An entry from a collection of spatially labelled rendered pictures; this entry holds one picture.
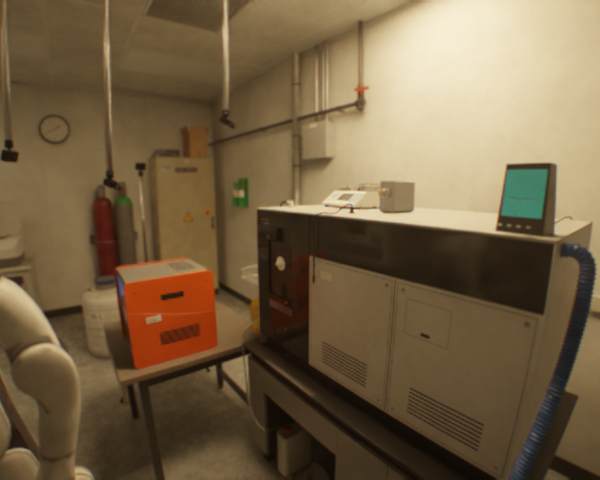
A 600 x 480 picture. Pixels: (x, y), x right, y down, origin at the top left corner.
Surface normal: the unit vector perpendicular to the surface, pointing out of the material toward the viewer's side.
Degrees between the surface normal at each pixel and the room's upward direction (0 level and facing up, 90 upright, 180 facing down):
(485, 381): 90
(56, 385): 100
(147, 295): 90
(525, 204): 80
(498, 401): 90
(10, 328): 95
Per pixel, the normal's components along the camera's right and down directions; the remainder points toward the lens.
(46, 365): 0.76, 0.04
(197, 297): 0.62, 0.13
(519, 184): -0.81, -0.07
